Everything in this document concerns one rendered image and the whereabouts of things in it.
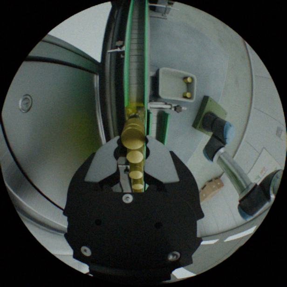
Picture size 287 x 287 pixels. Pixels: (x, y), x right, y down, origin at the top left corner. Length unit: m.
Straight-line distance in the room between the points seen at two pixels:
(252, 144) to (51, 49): 3.86
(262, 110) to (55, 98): 3.83
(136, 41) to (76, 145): 0.49
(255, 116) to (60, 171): 3.87
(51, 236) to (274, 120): 3.80
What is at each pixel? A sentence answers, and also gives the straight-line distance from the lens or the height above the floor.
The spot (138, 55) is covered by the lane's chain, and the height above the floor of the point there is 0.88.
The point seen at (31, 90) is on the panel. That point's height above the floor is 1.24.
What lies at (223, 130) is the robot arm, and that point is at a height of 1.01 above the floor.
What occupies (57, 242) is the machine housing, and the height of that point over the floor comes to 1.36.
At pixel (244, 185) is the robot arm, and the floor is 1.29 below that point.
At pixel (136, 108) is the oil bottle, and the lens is 0.22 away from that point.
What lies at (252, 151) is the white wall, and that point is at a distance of 3.75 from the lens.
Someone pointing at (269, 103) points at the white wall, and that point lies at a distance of 3.75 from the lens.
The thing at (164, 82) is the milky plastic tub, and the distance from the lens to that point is 0.55.
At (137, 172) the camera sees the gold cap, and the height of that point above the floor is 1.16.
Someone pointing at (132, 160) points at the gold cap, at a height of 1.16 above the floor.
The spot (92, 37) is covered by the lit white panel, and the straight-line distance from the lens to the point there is 0.33.
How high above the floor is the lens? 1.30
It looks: 59 degrees down
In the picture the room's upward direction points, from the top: 174 degrees clockwise
